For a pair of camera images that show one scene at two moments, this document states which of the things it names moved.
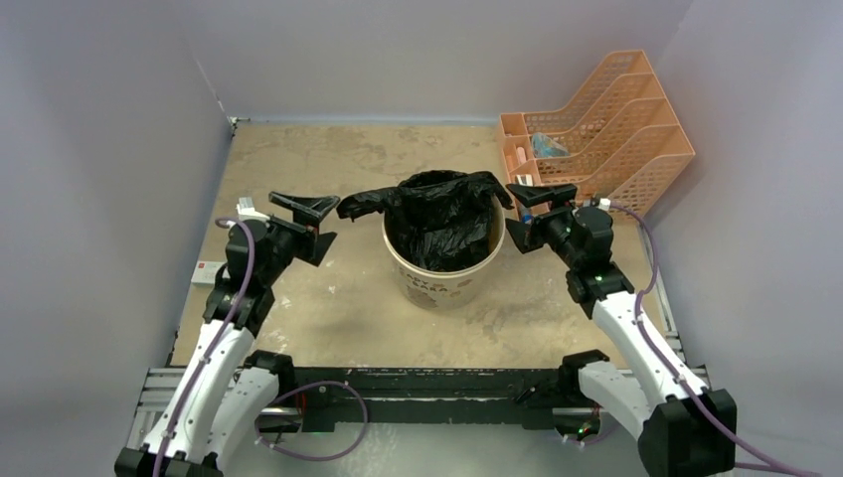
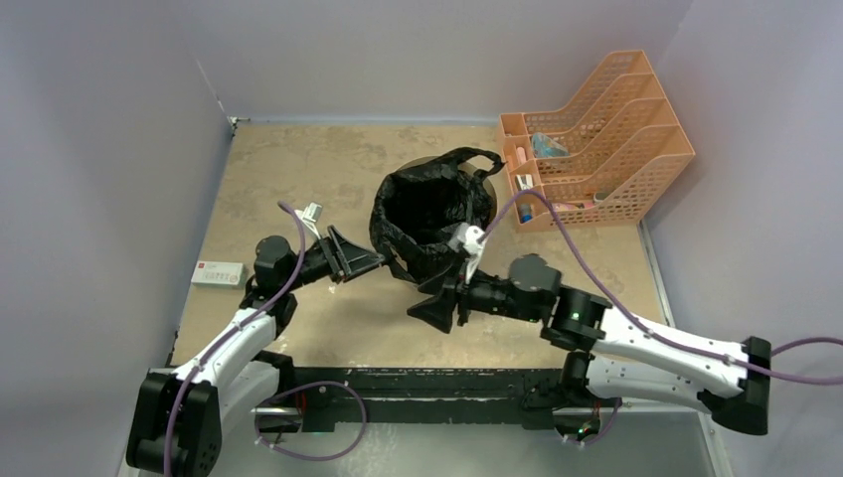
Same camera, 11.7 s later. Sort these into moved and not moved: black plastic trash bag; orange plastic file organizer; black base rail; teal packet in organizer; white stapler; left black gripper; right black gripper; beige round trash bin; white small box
Moved: black plastic trash bag; left black gripper; beige round trash bin; right black gripper
Not moved: white stapler; white small box; black base rail; teal packet in organizer; orange plastic file organizer
